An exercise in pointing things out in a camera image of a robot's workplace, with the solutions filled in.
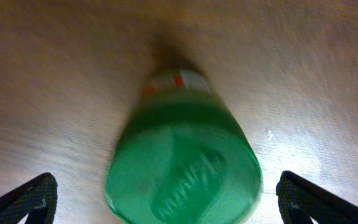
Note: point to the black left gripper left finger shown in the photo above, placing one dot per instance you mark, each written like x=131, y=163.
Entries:
x=35, y=201

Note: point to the green lidded jar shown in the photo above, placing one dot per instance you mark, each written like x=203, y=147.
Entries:
x=182, y=157

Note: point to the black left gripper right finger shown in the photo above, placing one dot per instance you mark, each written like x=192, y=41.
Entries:
x=301, y=201

